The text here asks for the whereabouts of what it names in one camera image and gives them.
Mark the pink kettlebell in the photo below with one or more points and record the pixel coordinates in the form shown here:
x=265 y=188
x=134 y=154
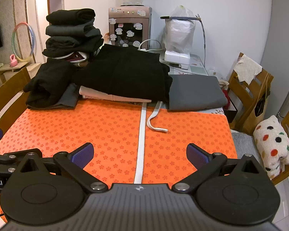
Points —
x=13 y=60

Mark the polka dot plush pillow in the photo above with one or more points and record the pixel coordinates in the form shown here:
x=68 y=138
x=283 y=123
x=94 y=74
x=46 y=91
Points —
x=272 y=143

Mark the orange patterned table mat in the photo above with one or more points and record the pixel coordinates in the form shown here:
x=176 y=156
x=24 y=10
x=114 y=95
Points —
x=113 y=129

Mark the wooden chair with paper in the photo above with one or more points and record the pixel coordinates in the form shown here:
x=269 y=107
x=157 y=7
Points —
x=244 y=86

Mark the large black folded garment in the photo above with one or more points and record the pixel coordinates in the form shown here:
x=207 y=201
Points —
x=126 y=72

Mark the white power adapter box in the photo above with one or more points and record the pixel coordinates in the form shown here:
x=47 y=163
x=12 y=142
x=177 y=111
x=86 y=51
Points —
x=183 y=60

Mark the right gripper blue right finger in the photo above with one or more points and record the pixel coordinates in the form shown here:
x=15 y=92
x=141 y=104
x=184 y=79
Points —
x=207 y=166

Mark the beige folded garment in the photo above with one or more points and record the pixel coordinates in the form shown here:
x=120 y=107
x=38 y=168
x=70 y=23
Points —
x=89 y=93

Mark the colourful hula hoop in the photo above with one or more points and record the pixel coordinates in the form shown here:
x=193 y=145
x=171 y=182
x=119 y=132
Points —
x=23 y=42

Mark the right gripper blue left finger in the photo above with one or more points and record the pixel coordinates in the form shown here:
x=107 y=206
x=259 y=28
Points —
x=72 y=166

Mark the grey trousers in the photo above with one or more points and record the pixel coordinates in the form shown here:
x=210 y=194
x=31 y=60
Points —
x=193 y=92

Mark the black garment on left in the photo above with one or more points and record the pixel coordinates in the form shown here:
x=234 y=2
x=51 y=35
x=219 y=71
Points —
x=51 y=81

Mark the stack of dark folded clothes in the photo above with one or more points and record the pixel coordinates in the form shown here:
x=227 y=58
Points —
x=72 y=31

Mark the dark grey folded cloth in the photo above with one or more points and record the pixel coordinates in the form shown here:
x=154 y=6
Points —
x=68 y=100

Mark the white plastic bag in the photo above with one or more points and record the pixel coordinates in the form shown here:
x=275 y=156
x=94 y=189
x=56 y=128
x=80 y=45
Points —
x=179 y=30

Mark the pink water dispenser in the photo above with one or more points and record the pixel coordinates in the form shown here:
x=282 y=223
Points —
x=130 y=26

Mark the silver refrigerator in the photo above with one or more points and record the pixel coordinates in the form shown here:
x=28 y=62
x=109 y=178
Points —
x=275 y=59

